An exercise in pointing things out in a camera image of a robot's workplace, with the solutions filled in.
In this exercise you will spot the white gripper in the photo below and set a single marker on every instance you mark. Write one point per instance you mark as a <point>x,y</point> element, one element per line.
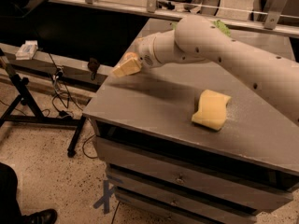
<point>146,52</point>

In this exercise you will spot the orange fruit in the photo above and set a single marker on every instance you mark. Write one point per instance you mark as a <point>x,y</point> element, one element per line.
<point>130,55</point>

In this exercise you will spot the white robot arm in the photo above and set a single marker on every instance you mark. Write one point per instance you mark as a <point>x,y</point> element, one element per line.
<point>272,77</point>

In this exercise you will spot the green rice chip bag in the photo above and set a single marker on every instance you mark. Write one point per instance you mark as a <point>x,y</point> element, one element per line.
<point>222,27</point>

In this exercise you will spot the black plug on ledge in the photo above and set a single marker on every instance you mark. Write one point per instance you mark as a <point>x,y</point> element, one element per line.
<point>93,66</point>

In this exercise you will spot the yellow sponge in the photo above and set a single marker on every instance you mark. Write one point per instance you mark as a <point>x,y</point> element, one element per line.
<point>212,110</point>

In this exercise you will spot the grey drawer cabinet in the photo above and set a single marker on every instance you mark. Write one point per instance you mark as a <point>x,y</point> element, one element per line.
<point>160,161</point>

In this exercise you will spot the white box on ledge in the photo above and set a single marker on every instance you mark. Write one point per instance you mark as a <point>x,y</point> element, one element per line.
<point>27,50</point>

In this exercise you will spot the black tripod stand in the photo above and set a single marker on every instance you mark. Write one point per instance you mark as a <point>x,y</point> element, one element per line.
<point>38,117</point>

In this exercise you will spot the black shoe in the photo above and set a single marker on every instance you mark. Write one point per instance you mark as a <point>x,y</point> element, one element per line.
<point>48,216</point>

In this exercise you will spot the black dark trouser leg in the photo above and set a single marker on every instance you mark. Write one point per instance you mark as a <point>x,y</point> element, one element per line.
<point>10,212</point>

